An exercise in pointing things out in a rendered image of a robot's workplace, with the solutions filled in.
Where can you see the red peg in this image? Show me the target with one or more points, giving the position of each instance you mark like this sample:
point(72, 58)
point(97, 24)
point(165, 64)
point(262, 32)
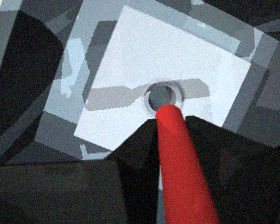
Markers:
point(186, 197)

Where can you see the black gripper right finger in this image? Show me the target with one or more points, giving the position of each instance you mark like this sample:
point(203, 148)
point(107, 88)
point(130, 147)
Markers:
point(243, 175)

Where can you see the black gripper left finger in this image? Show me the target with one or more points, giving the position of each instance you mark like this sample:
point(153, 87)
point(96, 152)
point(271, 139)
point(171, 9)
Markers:
point(121, 188)

